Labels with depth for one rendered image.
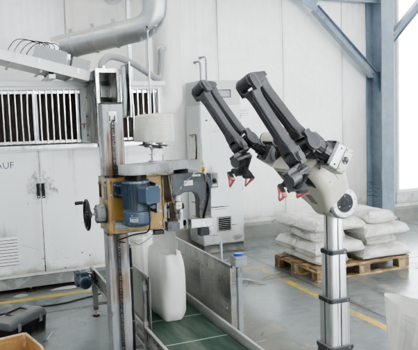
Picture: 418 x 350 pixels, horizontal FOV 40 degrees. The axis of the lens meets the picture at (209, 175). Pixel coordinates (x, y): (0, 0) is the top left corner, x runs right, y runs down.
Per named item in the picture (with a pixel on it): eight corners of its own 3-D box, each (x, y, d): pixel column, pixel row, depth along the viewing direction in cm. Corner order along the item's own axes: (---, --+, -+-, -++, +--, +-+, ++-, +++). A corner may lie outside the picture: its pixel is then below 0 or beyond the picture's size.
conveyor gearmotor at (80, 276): (98, 290, 473) (96, 273, 472) (80, 292, 468) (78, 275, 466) (91, 281, 501) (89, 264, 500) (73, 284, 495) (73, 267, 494)
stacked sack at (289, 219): (343, 224, 623) (343, 210, 622) (290, 229, 600) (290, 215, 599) (322, 218, 663) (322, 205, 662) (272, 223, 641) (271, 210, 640)
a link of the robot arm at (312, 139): (262, 61, 247) (248, 71, 255) (245, 75, 239) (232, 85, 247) (323, 142, 252) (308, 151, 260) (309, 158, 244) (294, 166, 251)
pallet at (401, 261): (409, 267, 618) (409, 254, 617) (317, 283, 569) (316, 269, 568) (360, 253, 692) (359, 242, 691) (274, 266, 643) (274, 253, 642)
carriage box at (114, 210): (165, 229, 329) (163, 175, 326) (107, 235, 316) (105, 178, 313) (153, 223, 351) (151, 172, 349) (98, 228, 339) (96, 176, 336)
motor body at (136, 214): (155, 226, 306) (153, 180, 303) (127, 229, 300) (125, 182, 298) (146, 222, 320) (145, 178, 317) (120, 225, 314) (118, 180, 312)
